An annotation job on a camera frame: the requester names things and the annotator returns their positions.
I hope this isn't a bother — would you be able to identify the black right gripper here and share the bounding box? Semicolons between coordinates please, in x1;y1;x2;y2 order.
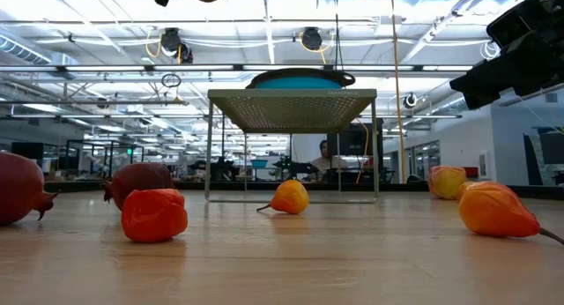
449;7;564;110

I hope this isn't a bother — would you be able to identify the yellow-red apple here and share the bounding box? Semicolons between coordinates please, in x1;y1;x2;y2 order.
427;165;468;201

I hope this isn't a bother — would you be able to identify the small orange toy fruit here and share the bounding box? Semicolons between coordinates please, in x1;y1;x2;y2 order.
456;180;475;202

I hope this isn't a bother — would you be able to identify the teal collapsible bowl grey rim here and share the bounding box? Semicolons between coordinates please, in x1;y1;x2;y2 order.
245;67;357;91

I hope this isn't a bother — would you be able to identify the dark red toy pomegranate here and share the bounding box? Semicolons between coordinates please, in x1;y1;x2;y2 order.
0;151;60;227
101;162;176;212

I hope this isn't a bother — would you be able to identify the red-orange bell pepper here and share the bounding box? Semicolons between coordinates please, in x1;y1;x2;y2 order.
121;188;189;244

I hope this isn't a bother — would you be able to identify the orange toy pear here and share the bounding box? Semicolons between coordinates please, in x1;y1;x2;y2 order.
457;180;564;246

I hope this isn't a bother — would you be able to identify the black computer monitor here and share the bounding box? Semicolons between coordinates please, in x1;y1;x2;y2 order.
11;141;45;160
326;118;385;183

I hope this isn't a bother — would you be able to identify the pale green perforated metal shelf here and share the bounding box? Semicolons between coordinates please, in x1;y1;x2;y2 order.
204;88;381;205

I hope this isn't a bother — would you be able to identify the person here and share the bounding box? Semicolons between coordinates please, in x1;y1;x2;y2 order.
308;139;349;182

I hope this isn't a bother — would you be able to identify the small black desk robot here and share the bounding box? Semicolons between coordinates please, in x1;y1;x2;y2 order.
271;157;320;182

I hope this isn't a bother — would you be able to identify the small yellow-orange toy pear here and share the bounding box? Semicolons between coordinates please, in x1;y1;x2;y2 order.
256;179;311;216

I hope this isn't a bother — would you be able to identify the black hanging cable ring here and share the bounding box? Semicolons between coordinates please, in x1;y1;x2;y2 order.
160;72;182;89

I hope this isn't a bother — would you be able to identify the dark wall panel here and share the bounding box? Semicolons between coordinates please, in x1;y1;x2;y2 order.
523;127;564;187

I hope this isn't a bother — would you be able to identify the yellow hanging power cord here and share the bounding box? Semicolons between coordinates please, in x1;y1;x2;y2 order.
389;0;409;185

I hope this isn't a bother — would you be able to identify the yellow cable by monitor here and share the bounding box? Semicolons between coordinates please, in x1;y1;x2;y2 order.
354;118;370;185

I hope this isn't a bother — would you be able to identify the black metal table frame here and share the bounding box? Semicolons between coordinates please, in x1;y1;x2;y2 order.
43;179;564;200

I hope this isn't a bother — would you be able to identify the black frame work cell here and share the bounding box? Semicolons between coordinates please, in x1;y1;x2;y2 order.
64;138;145;182

